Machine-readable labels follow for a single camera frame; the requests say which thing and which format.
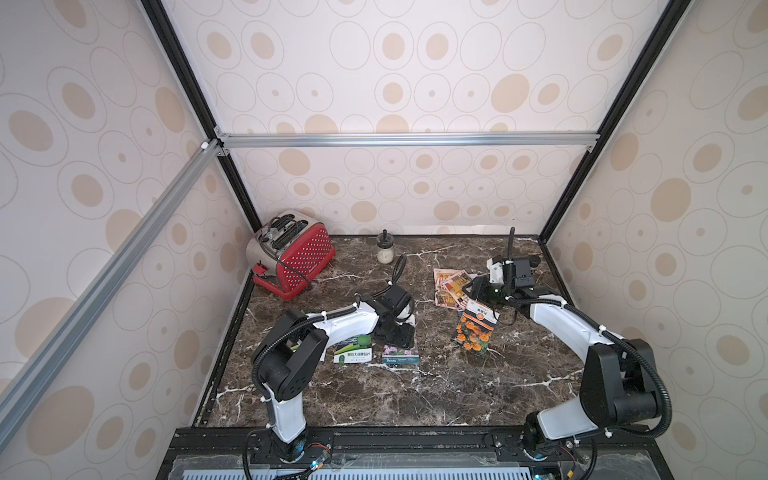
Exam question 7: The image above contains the pink cosmos flower seed packet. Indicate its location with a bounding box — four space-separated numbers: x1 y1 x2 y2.
381 345 420 365

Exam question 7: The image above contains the pink illustrated sunflower seed packet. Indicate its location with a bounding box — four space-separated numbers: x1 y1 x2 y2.
433 268 464 310

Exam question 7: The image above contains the orange marigold seed packet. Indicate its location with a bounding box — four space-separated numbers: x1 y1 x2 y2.
454 300 499 354

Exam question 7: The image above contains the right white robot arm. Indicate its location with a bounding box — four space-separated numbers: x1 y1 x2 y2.
463 256 673 458

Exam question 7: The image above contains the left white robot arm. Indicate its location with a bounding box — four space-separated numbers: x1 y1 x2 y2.
251 284 415 445

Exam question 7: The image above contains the small glass jar black lid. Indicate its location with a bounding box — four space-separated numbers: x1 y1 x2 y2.
376 229 394 264

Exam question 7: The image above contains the red polka dot toaster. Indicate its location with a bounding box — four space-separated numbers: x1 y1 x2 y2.
246 210 336 301

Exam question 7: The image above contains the black base frame front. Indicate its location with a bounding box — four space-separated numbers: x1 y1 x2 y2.
157 426 672 479

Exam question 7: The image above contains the horizontal aluminium rail back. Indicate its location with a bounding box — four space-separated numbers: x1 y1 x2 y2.
220 131 600 149

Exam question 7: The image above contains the aluminium rail left side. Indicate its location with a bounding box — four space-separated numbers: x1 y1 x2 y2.
1 139 222 449

